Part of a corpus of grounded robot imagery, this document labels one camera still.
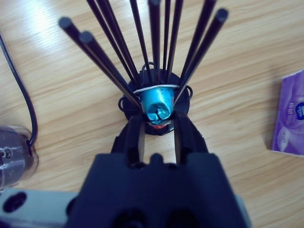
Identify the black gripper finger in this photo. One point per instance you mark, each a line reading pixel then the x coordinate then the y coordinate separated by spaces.
pixel 190 140
pixel 133 142

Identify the teal coffee capsule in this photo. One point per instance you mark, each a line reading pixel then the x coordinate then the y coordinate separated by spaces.
pixel 154 99

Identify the red coffee capsule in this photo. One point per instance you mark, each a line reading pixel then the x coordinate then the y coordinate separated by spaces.
pixel 158 127

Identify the purple tissue pack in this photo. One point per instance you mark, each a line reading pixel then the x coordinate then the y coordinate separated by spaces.
pixel 289 114

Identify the black capsule holder with rods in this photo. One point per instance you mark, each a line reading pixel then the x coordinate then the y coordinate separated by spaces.
pixel 154 35

